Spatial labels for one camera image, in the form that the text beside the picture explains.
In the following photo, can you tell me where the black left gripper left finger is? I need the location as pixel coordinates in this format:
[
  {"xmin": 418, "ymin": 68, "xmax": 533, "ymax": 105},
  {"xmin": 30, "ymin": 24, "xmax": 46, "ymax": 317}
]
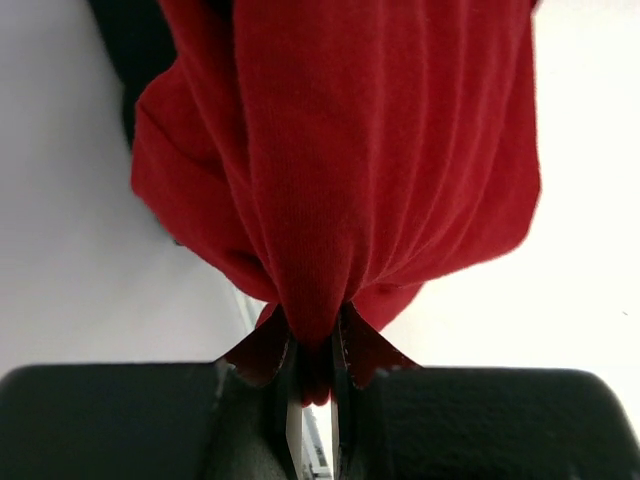
[{"xmin": 0, "ymin": 302, "xmax": 294, "ymax": 480}]

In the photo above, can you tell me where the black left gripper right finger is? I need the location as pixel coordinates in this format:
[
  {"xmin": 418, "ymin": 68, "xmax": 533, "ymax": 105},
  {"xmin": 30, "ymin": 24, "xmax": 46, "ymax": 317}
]
[{"xmin": 332, "ymin": 305, "xmax": 639, "ymax": 480}]

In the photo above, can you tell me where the dark red t shirt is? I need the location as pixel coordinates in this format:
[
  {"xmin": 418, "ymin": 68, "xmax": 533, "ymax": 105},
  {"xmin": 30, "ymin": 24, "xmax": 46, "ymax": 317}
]
[{"xmin": 131, "ymin": 1, "xmax": 540, "ymax": 405}]

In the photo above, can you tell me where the folded black t shirt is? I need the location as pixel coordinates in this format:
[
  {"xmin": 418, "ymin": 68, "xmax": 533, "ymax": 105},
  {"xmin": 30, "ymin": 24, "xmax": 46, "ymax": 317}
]
[{"xmin": 88, "ymin": 0, "xmax": 176, "ymax": 147}]

